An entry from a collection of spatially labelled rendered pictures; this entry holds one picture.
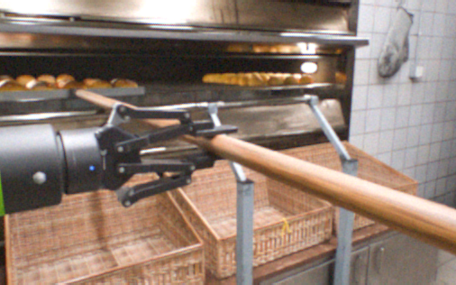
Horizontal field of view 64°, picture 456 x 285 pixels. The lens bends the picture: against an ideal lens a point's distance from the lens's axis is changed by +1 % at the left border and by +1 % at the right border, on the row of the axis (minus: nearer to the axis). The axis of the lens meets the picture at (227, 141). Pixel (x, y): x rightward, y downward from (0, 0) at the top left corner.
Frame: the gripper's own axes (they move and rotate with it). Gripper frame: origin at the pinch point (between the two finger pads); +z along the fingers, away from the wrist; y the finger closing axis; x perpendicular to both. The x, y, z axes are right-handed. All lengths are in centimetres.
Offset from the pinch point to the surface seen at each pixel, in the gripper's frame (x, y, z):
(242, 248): -41, 46, 35
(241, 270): -41, 53, 35
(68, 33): -87, -20, -3
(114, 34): -86, -21, 11
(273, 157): 14.2, -1.2, -0.6
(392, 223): 29.1, 0.6, -1.3
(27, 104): -102, 3, -16
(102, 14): -99, -29, 11
